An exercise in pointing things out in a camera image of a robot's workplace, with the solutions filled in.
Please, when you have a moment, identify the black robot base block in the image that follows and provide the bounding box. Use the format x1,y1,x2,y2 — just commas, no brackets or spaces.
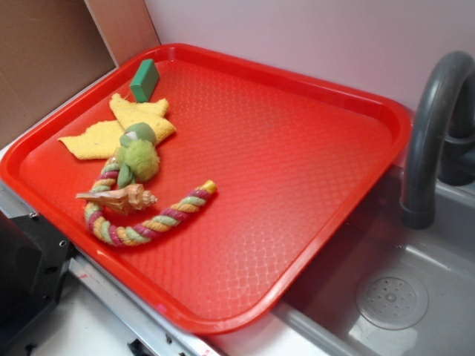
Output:
1,214,71,329

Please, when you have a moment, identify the green block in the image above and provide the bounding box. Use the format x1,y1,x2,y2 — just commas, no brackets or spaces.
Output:
129,59,160,103

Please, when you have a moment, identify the red plastic tray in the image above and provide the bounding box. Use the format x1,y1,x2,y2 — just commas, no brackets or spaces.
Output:
1,44,411,335

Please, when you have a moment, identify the green plush toy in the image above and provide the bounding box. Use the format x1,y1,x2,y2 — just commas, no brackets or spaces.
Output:
116,122,160,188

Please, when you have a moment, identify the tan conch seashell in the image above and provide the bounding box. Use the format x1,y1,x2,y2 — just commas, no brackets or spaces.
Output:
76,184,158,215

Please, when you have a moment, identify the yellow knitted cloth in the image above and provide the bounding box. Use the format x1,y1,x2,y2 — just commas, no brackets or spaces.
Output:
59,93,176,160

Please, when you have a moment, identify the grey plastic sink basin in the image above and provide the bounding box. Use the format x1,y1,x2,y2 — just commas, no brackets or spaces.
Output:
274,168,474,355

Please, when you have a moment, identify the round sink drain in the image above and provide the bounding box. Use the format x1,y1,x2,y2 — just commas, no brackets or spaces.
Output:
356,268,429,330

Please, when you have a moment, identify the grey curved faucet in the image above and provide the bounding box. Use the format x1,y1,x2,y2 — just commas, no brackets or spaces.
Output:
401,51,474,229

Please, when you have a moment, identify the brown cardboard panel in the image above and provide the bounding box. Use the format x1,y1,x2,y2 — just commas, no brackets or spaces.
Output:
1,1,160,148

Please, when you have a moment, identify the multicolour twisted rope toy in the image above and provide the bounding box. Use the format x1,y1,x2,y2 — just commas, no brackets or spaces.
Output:
84,156,217,247

